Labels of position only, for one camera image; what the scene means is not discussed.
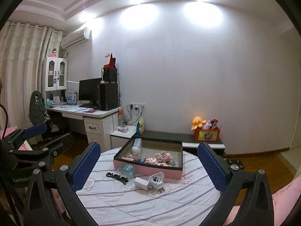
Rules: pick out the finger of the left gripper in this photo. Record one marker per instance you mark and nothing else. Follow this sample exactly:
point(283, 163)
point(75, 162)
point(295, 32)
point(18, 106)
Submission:
point(58, 145)
point(34, 131)

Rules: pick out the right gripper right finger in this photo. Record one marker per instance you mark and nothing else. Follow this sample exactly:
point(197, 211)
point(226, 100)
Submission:
point(257, 207)

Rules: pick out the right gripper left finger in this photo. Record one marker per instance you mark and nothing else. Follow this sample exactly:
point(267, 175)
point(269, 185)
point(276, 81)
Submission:
point(40, 203)

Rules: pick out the teal clear round piece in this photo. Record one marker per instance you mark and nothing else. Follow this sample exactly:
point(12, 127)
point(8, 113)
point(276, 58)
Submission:
point(127, 170)

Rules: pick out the black hair clip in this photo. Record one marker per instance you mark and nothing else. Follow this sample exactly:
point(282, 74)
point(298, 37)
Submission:
point(118, 177)

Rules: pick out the white round-head figure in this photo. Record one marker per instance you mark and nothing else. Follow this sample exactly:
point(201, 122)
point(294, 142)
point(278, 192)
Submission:
point(135, 153)

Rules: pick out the blue gold small box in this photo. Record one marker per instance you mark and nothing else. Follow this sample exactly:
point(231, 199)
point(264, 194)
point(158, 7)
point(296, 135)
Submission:
point(141, 160)

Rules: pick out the white power adapter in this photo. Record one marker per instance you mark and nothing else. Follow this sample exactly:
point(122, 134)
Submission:
point(141, 183)

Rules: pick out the pink block kitty figure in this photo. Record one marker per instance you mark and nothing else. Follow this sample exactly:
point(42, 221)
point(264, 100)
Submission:
point(151, 161)

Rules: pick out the clear plug piece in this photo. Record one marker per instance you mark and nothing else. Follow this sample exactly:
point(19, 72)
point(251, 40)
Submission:
point(174, 163)

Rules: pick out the white perforated shell case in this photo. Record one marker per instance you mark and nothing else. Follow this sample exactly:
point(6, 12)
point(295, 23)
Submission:
point(156, 181)

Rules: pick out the baby doll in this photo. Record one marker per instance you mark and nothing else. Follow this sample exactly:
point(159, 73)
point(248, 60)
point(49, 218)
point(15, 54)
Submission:
point(163, 156)

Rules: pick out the rose gold metal cup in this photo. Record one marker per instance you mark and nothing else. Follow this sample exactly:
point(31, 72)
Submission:
point(128, 158)

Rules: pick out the clear plastic box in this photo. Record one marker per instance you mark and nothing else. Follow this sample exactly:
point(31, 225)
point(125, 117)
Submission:
point(138, 143)

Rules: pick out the black office chair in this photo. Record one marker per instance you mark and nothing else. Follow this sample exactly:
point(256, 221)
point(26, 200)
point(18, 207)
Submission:
point(38, 114)

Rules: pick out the pink bedding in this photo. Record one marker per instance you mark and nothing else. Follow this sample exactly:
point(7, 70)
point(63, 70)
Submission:
point(285, 199)

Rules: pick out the white desk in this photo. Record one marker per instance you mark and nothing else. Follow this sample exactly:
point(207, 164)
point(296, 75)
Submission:
point(97, 125)

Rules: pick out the black floor scale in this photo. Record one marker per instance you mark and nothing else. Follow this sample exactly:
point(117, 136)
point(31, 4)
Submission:
point(235, 164)

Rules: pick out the black white tv bench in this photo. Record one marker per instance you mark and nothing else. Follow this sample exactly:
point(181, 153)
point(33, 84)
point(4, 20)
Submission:
point(119, 139)

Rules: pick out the black monitor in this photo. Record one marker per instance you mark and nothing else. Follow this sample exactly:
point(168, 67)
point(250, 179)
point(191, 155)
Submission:
point(88, 91)

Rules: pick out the orange cap bottle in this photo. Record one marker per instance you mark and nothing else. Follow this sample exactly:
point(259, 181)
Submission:
point(121, 117)

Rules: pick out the black computer tower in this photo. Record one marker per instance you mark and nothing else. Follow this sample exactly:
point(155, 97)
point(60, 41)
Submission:
point(107, 96)

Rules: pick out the white hutch cabinet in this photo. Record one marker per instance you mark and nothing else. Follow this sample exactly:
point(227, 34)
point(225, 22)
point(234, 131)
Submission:
point(54, 74)

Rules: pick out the striped white tablecloth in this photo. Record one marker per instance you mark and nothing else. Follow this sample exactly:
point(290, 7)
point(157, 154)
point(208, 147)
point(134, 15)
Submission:
point(182, 202)

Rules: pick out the snack bag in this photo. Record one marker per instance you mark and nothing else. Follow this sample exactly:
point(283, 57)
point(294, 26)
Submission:
point(140, 126)

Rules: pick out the small doll on cabinet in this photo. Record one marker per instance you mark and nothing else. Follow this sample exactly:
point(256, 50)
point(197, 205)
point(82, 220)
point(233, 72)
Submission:
point(54, 53)

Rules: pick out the black speaker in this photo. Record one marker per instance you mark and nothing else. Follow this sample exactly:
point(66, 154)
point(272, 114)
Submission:
point(109, 74)

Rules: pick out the beige curtain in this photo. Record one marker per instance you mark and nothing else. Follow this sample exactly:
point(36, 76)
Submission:
point(23, 49)

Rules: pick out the pink black storage box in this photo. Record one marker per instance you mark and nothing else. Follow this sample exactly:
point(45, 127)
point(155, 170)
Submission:
point(150, 156)

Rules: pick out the red toy bin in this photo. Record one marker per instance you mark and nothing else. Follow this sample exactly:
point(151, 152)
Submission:
point(206, 135)

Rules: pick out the purple plush toy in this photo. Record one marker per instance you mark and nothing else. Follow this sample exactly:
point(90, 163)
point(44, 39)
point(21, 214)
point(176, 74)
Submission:
point(207, 125)

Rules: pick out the orange octopus plush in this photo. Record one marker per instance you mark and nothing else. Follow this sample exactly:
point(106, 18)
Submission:
point(197, 122)

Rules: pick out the wall power outlet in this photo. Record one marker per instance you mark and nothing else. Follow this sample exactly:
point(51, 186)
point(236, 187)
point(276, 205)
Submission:
point(137, 106)

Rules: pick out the wall air conditioner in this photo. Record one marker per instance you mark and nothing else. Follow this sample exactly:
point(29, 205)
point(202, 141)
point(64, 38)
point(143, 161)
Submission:
point(75, 37)

